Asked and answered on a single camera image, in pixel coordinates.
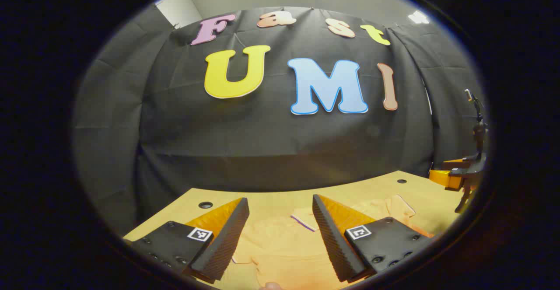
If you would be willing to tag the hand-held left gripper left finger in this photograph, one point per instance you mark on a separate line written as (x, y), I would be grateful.
(223, 242)

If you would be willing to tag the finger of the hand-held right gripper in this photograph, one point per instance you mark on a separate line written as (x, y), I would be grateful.
(439, 177)

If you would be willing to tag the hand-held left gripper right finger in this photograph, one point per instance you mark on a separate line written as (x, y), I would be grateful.
(332, 242)

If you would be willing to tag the orange T-shirt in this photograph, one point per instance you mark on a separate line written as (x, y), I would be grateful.
(280, 248)

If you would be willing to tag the black backdrop cloth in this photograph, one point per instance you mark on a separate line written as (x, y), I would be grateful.
(271, 141)

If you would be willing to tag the ceiling light panel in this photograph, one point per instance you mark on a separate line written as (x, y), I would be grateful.
(418, 17)

